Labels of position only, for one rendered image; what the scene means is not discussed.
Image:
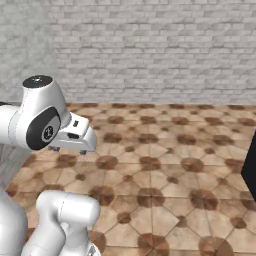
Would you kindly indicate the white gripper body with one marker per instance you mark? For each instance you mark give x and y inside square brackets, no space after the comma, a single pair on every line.
[77,139]

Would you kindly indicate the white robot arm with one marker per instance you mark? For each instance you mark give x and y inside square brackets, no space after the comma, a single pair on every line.
[43,110]

